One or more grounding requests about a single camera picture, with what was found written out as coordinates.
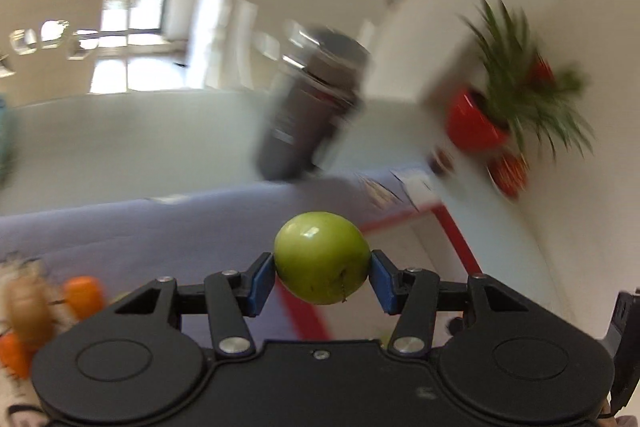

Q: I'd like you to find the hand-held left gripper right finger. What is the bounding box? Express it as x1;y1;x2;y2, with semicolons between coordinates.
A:
370;250;534;356

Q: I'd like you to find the grey thermos bottle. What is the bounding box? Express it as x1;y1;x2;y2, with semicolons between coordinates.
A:
255;24;374;182

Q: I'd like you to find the orange tangerine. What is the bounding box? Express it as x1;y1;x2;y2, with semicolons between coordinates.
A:
0;333;34;379
64;276;106;321

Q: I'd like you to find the purple cat print blanket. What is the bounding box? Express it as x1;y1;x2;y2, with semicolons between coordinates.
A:
0;179;481;360

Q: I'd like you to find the small red ornament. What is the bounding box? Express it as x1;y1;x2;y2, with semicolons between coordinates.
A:
487;154;530;198

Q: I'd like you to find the green leafy plant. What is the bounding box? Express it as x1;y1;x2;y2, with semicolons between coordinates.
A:
462;0;597;164

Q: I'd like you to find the red tray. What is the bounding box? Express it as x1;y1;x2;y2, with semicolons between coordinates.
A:
279;201;483;343

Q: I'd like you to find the white chair with oval holes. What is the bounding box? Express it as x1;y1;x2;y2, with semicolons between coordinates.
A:
0;0;139;108

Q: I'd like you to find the small copper ornament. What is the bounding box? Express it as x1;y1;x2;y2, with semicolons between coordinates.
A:
430;151;454;176

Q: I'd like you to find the green apple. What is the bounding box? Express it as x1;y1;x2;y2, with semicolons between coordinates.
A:
273;211;372;306

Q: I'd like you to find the brown fruit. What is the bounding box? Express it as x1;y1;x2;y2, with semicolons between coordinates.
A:
6;266;54;344

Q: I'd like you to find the red plant pot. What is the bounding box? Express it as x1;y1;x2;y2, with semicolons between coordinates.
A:
446;88;511;153

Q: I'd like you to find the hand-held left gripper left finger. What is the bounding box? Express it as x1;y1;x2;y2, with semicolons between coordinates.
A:
112;252;275;356

